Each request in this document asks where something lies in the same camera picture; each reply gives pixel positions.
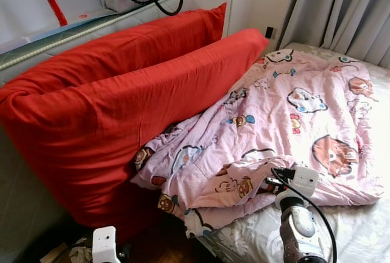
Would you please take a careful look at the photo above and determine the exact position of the pink cartoon print blanket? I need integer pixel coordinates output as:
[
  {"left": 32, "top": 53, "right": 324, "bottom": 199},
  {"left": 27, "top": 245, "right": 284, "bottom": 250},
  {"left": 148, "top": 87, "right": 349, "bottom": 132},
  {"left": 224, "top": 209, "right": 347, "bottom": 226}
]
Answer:
[{"left": 131, "top": 48, "right": 385, "bottom": 239}]

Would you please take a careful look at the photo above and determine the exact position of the grey curtain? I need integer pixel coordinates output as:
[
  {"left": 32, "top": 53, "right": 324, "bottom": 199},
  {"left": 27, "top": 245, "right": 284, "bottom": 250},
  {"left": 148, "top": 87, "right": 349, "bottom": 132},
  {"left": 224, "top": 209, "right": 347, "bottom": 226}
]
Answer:
[{"left": 280, "top": 0, "right": 390, "bottom": 66}]

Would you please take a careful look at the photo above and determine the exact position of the large red cushion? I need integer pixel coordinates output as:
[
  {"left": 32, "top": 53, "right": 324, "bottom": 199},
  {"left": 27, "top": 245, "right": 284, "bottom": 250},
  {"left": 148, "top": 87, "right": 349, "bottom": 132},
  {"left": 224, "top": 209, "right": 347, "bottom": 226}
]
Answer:
[{"left": 0, "top": 29, "right": 270, "bottom": 242}]

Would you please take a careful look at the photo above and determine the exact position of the flat red cushion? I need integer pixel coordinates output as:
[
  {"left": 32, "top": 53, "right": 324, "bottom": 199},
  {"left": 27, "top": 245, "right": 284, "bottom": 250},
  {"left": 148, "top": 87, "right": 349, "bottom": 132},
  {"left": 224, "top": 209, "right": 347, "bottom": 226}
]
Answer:
[{"left": 0, "top": 2, "right": 227, "bottom": 96}]

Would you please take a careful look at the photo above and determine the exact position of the crumpled brown paper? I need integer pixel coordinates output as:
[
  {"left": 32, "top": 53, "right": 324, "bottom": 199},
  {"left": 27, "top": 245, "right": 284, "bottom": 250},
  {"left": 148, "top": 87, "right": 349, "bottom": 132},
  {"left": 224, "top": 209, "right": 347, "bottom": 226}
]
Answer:
[{"left": 40, "top": 242, "right": 92, "bottom": 263}]

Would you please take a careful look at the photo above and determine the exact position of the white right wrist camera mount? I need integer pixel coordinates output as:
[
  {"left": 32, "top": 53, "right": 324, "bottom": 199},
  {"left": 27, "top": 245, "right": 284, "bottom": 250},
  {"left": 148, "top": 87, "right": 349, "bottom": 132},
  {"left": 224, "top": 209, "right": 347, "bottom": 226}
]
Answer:
[{"left": 286, "top": 166, "right": 319, "bottom": 200}]

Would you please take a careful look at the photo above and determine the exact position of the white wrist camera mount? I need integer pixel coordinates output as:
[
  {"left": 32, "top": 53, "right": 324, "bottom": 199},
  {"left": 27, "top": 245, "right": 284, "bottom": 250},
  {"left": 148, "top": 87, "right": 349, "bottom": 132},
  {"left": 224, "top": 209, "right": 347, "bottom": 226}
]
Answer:
[
  {"left": 91, "top": 226, "right": 119, "bottom": 263},
  {"left": 286, "top": 166, "right": 319, "bottom": 200}
]

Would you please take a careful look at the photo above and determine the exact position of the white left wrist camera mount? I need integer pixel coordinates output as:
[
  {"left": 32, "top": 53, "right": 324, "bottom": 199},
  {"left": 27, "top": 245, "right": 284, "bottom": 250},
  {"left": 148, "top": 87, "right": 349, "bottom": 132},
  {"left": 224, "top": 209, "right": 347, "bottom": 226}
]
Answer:
[{"left": 91, "top": 226, "right": 119, "bottom": 263}]

